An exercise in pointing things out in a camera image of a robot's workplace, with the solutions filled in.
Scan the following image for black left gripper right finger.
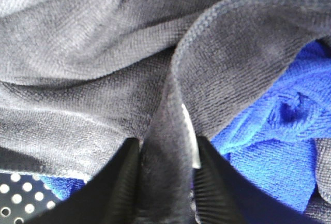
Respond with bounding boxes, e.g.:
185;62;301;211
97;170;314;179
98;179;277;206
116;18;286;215
193;137;316;223

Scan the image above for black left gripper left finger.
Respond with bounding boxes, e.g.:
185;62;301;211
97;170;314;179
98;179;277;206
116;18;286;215
28;138;140;224

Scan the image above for dark grey towel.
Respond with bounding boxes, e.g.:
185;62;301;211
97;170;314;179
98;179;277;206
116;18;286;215
1;0;330;223

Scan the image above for blue microfibre towel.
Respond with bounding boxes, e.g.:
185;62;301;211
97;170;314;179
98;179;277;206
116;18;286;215
41;40;331;212

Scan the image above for grey perforated plastic basket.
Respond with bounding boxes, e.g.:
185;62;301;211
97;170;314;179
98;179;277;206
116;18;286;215
1;173;61;223

